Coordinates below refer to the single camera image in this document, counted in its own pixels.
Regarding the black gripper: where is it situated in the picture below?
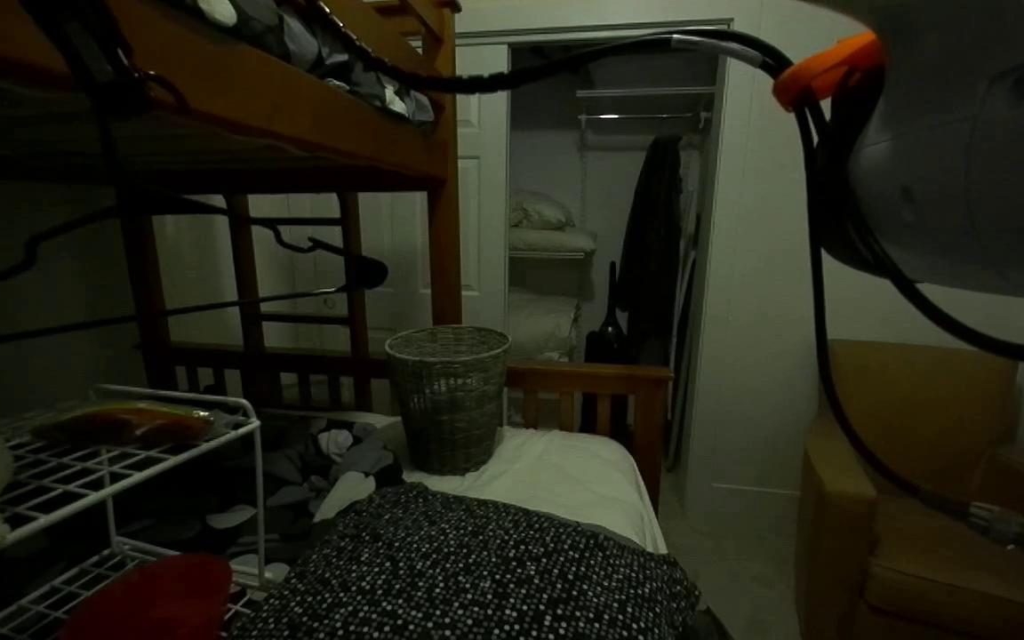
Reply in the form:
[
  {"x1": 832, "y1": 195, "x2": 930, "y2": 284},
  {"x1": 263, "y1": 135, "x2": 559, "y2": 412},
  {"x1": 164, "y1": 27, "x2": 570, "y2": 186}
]
[{"x1": 45, "y1": 0, "x2": 198, "y2": 120}]

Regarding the black coat hanger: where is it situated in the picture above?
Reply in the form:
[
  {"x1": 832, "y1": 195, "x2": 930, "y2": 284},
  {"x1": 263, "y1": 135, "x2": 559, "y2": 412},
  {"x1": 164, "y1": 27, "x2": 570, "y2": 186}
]
[{"x1": 0, "y1": 192, "x2": 396, "y2": 358}]

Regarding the brown oblong object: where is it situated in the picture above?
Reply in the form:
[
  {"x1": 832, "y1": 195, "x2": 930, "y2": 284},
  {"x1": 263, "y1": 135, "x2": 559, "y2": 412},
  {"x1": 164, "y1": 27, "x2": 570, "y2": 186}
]
[{"x1": 25, "y1": 399, "x2": 221, "y2": 451}]

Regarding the white folded bedding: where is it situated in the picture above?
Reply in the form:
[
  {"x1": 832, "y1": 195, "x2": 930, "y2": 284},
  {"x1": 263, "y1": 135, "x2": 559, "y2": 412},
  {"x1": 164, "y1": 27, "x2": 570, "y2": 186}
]
[{"x1": 505, "y1": 187, "x2": 602, "y2": 300}]

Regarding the black duvet with large dots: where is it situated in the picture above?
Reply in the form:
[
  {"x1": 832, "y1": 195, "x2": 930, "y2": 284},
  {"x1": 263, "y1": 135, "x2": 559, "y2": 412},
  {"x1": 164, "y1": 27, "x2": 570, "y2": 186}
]
[{"x1": 118, "y1": 404, "x2": 411, "y2": 597}]

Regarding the woven wicker basket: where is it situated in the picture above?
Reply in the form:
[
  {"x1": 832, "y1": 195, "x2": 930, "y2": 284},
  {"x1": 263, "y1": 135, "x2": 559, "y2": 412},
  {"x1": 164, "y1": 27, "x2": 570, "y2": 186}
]
[{"x1": 381, "y1": 323, "x2": 511, "y2": 475}]

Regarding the white closet shelf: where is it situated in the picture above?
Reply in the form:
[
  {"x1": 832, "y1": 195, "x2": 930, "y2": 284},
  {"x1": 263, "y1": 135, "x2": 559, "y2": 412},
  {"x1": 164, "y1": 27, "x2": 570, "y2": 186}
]
[{"x1": 573, "y1": 79, "x2": 717, "y2": 153}]

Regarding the red cup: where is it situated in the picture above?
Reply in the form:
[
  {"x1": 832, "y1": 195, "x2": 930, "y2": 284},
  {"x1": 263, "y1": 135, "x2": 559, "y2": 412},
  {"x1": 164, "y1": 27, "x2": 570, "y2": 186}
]
[{"x1": 53, "y1": 551, "x2": 233, "y2": 640}]

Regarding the dark hanging garment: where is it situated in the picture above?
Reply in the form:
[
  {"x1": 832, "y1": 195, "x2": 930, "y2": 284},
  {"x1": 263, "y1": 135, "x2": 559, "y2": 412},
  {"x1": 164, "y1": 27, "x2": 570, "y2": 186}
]
[{"x1": 608, "y1": 130, "x2": 694, "y2": 366}]

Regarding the white bed mattress sheet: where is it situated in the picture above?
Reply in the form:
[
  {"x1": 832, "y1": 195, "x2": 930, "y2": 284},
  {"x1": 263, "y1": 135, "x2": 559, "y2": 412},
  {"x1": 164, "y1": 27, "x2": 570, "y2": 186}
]
[{"x1": 397, "y1": 424, "x2": 671, "y2": 558}]

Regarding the black pillow with small dots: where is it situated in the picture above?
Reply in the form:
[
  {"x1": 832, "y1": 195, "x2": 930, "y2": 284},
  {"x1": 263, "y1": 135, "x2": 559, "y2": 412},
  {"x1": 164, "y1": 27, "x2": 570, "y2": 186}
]
[{"x1": 223, "y1": 479, "x2": 717, "y2": 640}]

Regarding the yellow armchair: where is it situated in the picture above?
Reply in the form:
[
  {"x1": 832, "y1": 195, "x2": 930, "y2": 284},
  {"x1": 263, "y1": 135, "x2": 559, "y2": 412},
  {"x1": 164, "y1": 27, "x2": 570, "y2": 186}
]
[{"x1": 793, "y1": 339, "x2": 1024, "y2": 640}]

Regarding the wooden bunk bed frame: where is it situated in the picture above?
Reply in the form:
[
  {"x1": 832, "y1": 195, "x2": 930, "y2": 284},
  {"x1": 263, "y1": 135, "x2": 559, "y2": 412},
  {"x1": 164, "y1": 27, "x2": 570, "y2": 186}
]
[{"x1": 0, "y1": 0, "x2": 674, "y2": 512}]

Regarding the white wire rack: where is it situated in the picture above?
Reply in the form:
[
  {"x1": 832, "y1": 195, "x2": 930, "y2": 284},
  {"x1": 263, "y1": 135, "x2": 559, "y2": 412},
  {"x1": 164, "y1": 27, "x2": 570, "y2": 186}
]
[{"x1": 0, "y1": 381, "x2": 271, "y2": 640}]

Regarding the orange cable clip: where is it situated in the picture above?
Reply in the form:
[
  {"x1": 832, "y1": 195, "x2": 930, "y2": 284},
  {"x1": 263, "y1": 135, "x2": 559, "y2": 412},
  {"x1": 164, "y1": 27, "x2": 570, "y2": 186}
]
[{"x1": 772, "y1": 27, "x2": 890, "y2": 114}]

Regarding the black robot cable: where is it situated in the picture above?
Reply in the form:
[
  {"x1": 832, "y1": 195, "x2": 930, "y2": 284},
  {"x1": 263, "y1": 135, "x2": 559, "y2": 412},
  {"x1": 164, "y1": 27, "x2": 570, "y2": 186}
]
[{"x1": 308, "y1": 5, "x2": 1024, "y2": 569}]

